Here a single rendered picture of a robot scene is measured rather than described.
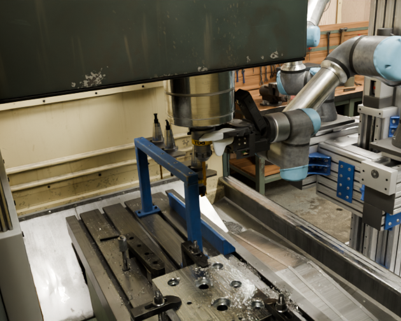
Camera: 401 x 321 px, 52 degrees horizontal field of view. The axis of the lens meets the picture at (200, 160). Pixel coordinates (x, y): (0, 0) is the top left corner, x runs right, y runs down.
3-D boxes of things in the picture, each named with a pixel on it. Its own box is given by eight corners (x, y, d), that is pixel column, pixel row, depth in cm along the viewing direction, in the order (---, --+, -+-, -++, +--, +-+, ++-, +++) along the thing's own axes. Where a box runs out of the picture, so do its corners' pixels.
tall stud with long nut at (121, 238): (128, 266, 138) (124, 232, 134) (131, 270, 136) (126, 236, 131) (121, 269, 137) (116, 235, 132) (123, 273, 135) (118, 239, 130)
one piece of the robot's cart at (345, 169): (337, 195, 189) (339, 159, 183) (352, 203, 182) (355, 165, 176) (335, 196, 189) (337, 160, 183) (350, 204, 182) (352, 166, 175)
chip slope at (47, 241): (195, 215, 227) (192, 171, 218) (274, 283, 169) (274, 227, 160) (23, 267, 190) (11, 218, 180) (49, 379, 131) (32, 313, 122)
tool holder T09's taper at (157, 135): (150, 139, 161) (149, 121, 159) (161, 137, 163) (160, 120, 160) (154, 141, 157) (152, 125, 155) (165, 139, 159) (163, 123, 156)
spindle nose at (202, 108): (152, 120, 96) (147, 68, 92) (203, 106, 106) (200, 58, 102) (198, 132, 85) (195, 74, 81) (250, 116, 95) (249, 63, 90)
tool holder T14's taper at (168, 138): (161, 146, 151) (159, 129, 149) (171, 144, 154) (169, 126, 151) (167, 149, 148) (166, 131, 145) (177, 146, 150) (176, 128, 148)
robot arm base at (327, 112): (321, 112, 208) (322, 92, 204) (344, 118, 195) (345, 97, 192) (298, 117, 201) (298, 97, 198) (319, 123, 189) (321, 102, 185)
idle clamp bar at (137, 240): (135, 246, 149) (133, 230, 147) (170, 282, 128) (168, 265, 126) (122, 251, 147) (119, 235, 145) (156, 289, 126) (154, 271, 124)
